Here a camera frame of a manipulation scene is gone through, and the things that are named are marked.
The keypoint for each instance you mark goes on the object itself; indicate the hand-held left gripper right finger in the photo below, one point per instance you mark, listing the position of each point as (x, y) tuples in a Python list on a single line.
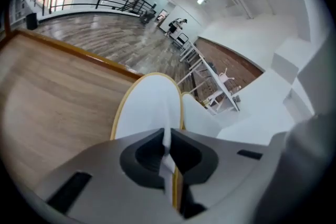
[(231, 178)]

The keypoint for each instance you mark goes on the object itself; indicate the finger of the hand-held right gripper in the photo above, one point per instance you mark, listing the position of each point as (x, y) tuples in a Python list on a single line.
[(302, 160)]

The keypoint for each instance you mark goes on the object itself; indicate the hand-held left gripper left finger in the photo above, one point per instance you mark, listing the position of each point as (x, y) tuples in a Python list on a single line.
[(105, 178)]

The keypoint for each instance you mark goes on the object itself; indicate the white slipper with tan edge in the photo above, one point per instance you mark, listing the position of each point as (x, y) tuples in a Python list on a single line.
[(147, 107), (197, 118)]

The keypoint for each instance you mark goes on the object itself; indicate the white table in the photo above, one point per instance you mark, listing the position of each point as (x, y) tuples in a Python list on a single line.
[(189, 47), (223, 87)]

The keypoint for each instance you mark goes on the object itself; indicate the white watering can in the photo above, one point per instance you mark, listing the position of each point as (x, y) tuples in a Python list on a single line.
[(225, 76)]

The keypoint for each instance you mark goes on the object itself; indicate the dark office chair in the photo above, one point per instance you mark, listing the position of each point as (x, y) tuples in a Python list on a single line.
[(148, 17)]

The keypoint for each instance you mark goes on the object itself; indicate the black trash bin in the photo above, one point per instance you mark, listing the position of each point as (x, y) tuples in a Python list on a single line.
[(32, 21)]

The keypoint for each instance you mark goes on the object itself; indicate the wooden cart with gold frame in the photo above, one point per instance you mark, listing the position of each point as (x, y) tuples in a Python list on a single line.
[(52, 99)]

